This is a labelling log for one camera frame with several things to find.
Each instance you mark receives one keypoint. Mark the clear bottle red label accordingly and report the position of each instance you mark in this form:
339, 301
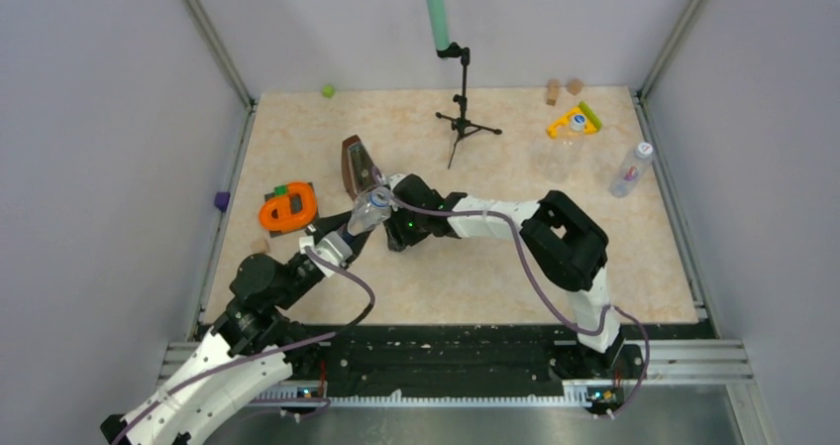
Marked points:
635, 164

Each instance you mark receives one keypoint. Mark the clear bottle white cap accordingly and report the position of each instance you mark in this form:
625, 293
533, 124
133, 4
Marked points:
561, 154

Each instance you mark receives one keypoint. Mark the brown wooden metronome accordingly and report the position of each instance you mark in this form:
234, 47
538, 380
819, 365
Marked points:
359, 172

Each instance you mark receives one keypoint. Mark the clear Pepsi plastic bottle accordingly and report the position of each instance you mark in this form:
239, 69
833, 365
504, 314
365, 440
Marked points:
371, 208

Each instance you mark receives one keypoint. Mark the tall wooden block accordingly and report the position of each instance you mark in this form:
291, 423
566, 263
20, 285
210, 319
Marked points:
553, 89

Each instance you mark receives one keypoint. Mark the white slotted cable duct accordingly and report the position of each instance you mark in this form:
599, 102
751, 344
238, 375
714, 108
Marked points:
301, 396

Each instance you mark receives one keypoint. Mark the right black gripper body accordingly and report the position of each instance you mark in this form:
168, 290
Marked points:
407, 229

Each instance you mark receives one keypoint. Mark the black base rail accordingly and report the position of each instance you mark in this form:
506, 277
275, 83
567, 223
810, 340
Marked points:
471, 360

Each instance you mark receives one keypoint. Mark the mint green microphone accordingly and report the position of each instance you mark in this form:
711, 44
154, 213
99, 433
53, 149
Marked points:
439, 24

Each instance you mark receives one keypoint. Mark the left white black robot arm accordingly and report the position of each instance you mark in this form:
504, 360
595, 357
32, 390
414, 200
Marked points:
251, 345

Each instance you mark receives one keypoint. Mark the small wooden cube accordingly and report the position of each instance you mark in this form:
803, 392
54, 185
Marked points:
261, 246

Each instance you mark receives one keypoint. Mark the purple block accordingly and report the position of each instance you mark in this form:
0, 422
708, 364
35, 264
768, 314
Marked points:
221, 200

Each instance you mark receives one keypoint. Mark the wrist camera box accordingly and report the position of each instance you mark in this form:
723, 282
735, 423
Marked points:
398, 184
330, 253

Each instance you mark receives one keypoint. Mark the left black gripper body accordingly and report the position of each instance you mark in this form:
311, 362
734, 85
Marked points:
325, 227

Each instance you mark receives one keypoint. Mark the yellow plastic toy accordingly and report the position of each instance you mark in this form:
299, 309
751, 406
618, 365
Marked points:
554, 129

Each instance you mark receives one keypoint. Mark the green cylinder stick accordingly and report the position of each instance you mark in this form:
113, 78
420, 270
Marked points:
592, 122

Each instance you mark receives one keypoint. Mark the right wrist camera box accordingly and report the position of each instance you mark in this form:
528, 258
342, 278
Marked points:
398, 184

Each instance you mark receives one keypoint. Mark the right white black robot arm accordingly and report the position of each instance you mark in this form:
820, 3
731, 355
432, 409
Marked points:
569, 248

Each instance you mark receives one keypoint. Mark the black tripod stand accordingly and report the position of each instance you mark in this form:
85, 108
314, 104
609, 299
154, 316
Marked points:
461, 124

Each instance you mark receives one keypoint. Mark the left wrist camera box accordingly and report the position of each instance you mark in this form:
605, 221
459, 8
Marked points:
330, 253

